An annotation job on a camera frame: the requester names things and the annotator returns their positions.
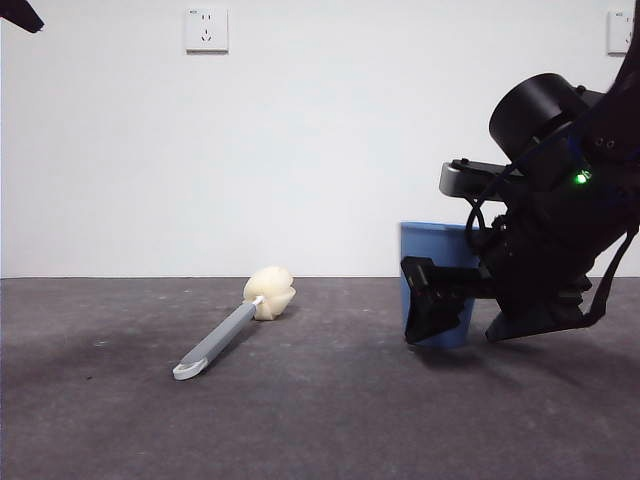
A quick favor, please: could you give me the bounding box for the black flat right gripper cable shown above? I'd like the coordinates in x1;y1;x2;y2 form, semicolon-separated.
582;227;632;329

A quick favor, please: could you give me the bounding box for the blue ribbed plastic cup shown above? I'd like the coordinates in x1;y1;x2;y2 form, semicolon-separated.
398;221;482;350

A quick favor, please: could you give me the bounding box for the grey cup brush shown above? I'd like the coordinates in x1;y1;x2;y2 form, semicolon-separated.
172;264;296;382

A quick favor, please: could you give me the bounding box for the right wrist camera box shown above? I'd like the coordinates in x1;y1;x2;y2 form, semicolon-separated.
438;158;524;202

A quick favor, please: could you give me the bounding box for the white wall socket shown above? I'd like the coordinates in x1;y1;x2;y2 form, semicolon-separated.
185;7;230;55
606;9;640;56

